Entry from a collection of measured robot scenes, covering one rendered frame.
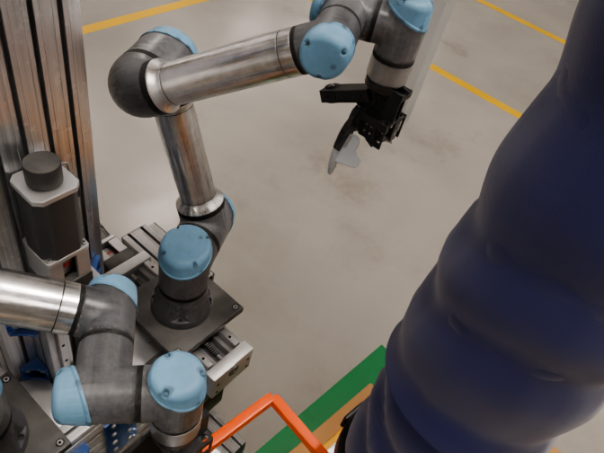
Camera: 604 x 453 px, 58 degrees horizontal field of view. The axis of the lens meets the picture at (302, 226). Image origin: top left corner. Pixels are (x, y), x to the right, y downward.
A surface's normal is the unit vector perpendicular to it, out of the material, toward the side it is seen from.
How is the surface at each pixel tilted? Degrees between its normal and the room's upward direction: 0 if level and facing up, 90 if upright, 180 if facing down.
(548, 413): 80
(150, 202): 0
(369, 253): 0
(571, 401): 74
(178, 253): 8
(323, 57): 90
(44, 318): 69
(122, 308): 33
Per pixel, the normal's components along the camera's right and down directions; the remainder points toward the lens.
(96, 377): 0.19, -0.69
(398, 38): -0.25, 0.66
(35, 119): 0.75, 0.57
